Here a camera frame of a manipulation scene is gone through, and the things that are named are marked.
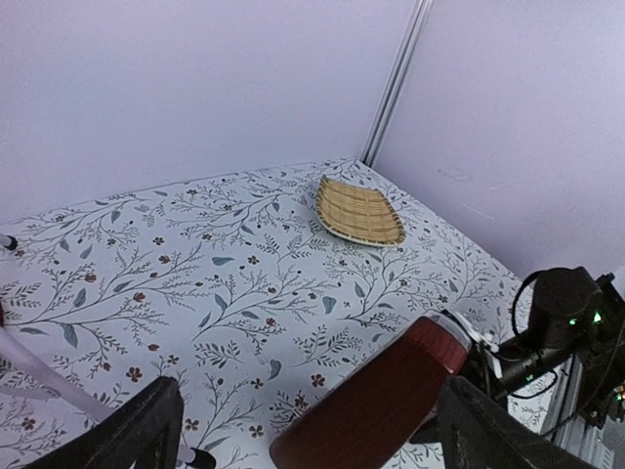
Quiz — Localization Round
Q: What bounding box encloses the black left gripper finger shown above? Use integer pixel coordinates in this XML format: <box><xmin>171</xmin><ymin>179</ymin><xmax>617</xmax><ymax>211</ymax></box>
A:
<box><xmin>26</xmin><ymin>377</ymin><xmax>184</xmax><ymax>469</ymax></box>

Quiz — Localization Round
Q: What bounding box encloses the clear plastic metronome cover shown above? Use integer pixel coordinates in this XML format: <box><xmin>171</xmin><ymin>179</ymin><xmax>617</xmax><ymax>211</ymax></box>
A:
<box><xmin>426</xmin><ymin>310</ymin><xmax>499</xmax><ymax>353</ymax></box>

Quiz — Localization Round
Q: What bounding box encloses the dark red wooden metronome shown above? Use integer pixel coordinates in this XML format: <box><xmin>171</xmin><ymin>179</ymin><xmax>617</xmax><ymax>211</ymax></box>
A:
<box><xmin>270</xmin><ymin>314</ymin><xmax>473</xmax><ymax>469</ymax></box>

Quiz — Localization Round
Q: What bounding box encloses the right aluminium frame post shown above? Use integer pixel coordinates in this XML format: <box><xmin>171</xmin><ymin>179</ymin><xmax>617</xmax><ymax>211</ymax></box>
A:
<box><xmin>359</xmin><ymin>0</ymin><xmax>434</xmax><ymax>168</ymax></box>

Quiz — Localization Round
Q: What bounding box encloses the floral table cloth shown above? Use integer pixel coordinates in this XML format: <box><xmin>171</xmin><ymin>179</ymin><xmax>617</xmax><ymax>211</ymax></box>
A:
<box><xmin>1</xmin><ymin>159</ymin><xmax>520</xmax><ymax>468</ymax></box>

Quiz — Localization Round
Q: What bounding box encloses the woven bamboo tray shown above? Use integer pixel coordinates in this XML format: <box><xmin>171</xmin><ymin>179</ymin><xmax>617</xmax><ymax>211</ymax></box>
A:
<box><xmin>315</xmin><ymin>176</ymin><xmax>406</xmax><ymax>247</ymax></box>

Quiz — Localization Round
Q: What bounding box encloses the aluminium front rail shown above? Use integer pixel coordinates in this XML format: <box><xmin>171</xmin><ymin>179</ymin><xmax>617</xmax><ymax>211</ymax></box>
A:
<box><xmin>541</xmin><ymin>358</ymin><xmax>624</xmax><ymax>468</ymax></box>

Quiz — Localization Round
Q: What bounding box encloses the white tripod music stand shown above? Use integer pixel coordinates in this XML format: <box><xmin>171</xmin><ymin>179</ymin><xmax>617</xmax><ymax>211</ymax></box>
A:
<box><xmin>1</xmin><ymin>234</ymin><xmax>216</xmax><ymax>468</ymax></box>

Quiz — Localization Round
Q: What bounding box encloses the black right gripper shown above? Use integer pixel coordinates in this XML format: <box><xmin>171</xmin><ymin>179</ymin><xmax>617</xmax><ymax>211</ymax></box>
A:
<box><xmin>437</xmin><ymin>341</ymin><xmax>593</xmax><ymax>469</ymax></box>

